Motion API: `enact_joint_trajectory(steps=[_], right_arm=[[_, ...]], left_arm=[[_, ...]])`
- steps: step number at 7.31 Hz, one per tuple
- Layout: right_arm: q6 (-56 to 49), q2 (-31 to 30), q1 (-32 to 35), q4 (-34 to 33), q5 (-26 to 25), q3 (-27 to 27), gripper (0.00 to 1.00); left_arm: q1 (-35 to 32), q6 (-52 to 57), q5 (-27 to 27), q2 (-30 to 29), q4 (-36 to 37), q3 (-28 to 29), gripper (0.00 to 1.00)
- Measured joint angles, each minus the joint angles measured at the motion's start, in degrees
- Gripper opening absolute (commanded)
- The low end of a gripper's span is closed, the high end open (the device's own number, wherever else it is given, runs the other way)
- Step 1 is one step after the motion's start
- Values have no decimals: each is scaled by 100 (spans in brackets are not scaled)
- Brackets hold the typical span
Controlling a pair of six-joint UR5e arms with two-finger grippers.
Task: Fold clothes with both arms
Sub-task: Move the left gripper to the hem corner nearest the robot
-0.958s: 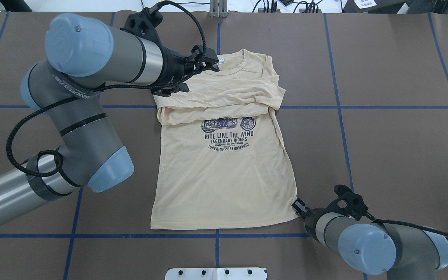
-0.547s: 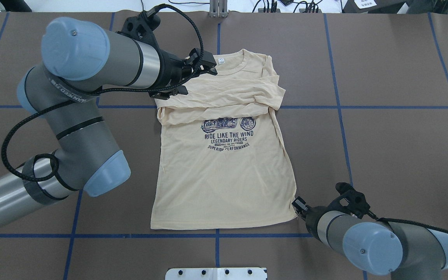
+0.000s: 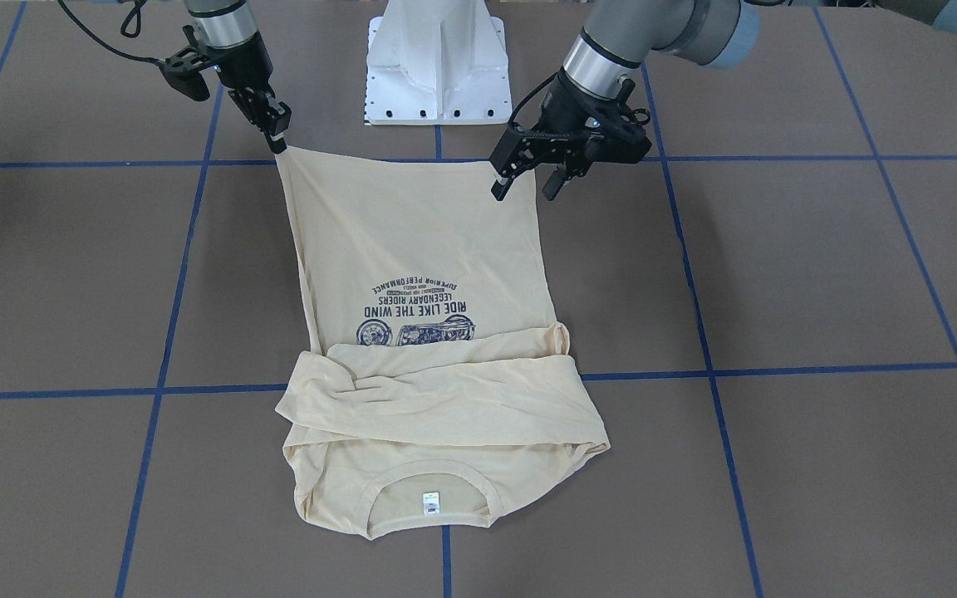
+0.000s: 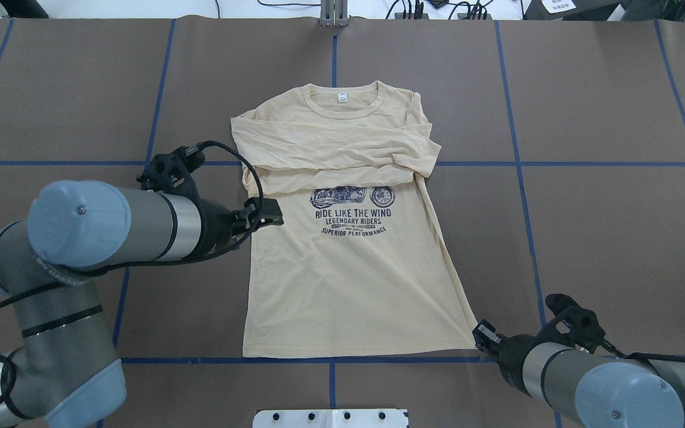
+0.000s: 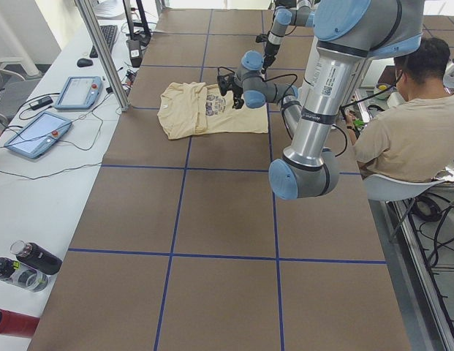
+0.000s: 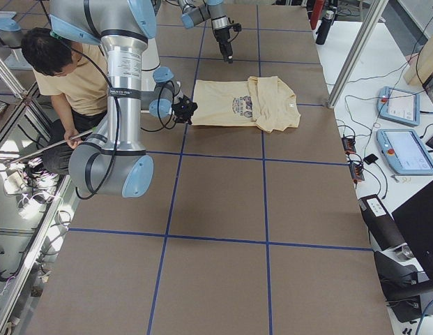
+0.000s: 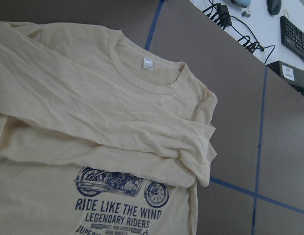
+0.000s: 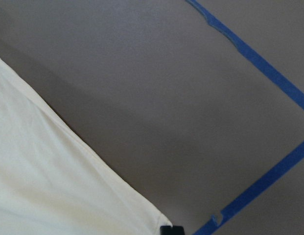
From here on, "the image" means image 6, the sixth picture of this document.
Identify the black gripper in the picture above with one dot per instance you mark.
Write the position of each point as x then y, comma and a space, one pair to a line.
184, 108
223, 35

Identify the beige long-sleeve printed shirt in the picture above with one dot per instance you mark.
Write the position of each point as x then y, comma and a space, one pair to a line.
265, 102

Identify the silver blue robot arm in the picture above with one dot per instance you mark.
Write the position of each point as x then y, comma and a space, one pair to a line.
214, 11
113, 159

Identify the black water bottle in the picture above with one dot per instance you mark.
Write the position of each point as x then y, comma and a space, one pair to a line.
324, 27

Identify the red bottle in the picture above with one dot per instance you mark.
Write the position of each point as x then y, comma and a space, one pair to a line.
316, 13

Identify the seated person beige shirt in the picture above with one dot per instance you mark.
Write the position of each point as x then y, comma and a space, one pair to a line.
70, 73

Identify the upper orange black adapter box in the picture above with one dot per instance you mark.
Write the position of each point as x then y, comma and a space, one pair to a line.
348, 144

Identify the orange black adapter box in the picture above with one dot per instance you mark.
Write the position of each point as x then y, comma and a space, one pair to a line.
356, 171
348, 144

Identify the lower orange black adapter box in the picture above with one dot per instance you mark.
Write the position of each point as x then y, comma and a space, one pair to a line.
356, 171

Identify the upper teach pendant tablet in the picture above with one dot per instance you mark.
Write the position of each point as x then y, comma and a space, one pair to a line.
399, 106

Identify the teach pendant tablet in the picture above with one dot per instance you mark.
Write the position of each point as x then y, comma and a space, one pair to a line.
404, 152
399, 106

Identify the small black square device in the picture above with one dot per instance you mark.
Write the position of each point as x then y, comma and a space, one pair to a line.
370, 159

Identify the lower teach pendant tablet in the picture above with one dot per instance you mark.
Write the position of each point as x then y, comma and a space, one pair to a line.
404, 152

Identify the wooden beam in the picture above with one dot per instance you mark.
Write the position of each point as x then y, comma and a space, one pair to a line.
422, 67

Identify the black cylinder device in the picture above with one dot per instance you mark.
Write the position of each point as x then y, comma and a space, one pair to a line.
379, 222

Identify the black monitor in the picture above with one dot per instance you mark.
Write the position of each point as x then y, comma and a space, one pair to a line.
414, 220

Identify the long metal stick green handle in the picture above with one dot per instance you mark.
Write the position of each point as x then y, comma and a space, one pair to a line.
40, 151

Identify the aluminium frame post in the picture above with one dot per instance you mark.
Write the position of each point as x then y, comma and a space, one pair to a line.
364, 34

